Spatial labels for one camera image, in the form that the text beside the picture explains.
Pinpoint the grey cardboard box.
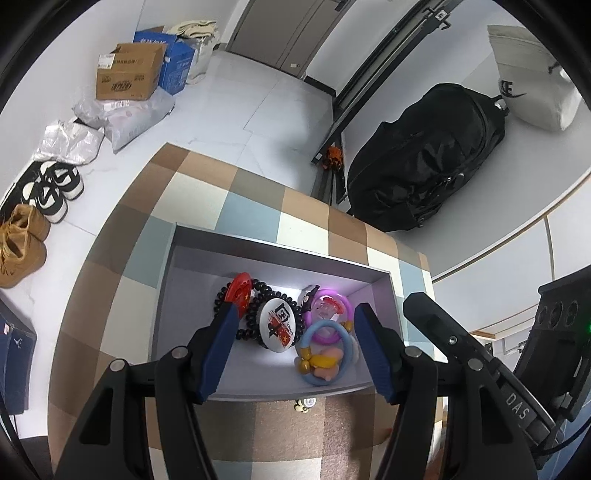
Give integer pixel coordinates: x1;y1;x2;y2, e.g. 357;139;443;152
148;222;407;401

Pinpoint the dark blue shoe box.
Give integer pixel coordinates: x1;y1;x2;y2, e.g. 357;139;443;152
0;295;38;416

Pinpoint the blue cardboard carton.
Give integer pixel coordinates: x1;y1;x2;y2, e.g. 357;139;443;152
134;27;199;96

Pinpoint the black backpack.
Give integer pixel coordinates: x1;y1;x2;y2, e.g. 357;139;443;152
346;83;509;232

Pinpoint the yellow-haired pink doll charm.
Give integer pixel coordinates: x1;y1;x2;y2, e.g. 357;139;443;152
298;348;345;383

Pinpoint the purple ring bracelet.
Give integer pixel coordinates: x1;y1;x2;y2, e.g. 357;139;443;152
301;285;355;344

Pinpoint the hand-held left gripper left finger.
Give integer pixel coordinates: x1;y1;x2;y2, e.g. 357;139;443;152
55;302;241;480

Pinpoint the red round badge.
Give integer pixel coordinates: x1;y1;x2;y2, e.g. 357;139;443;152
219;272;254;315

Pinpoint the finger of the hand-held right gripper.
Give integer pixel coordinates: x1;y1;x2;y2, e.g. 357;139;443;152
403;292;557;450

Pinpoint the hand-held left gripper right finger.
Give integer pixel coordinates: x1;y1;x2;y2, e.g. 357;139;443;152
353;302;539;480

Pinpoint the brown door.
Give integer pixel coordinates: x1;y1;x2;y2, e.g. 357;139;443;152
226;0;345;79

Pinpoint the white round badge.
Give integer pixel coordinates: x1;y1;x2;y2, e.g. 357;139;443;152
256;298;303;352

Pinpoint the pile of white tote bags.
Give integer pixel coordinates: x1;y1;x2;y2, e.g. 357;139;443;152
166;18;220;84

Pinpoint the tan suede boot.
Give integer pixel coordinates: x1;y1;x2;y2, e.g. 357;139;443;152
0;222;48;289
9;204;51;241

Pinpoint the brown cardboard carton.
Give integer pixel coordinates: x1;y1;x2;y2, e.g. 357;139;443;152
96;43;166;101

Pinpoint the black and white sneaker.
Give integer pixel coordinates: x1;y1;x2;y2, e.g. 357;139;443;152
39;161;84;200
21;178;68;223

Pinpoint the white tote bag black logo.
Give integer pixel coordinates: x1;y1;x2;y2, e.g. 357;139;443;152
487;25;585;132

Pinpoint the black metal stand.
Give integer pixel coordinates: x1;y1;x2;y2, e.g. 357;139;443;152
310;0;452;206

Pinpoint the silver plastic bag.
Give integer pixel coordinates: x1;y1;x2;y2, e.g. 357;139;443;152
33;120;105;166

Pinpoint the white plastic mailing bag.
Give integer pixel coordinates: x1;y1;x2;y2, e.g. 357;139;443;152
74;90;176;154

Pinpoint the blue plastic ring bracelet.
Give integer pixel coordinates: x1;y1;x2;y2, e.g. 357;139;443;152
295;320;363;387

